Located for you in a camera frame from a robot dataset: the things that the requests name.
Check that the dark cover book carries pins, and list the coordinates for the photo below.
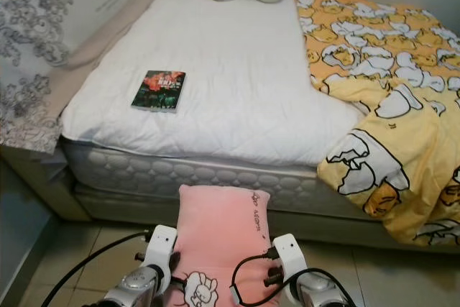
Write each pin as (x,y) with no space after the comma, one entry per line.
(158,91)

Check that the grey floral printed headboard cloth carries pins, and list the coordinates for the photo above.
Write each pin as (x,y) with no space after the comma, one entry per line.
(36,34)

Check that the pink pillow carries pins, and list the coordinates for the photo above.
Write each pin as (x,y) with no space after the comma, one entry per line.
(223,235)

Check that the beige bed frame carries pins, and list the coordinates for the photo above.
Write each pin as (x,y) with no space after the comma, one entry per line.
(43,177)

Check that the grey quilted mattress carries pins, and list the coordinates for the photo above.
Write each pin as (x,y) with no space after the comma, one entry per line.
(187,174)

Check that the yellow cartoon print quilt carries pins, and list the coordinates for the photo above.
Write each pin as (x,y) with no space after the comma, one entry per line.
(374,41)

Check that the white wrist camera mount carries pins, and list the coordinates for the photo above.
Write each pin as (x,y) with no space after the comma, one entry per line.
(164,246)
(287,255)

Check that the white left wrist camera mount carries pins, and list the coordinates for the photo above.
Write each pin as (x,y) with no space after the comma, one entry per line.
(164,246)

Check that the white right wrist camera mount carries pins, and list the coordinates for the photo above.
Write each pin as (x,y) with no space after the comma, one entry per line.
(287,255)

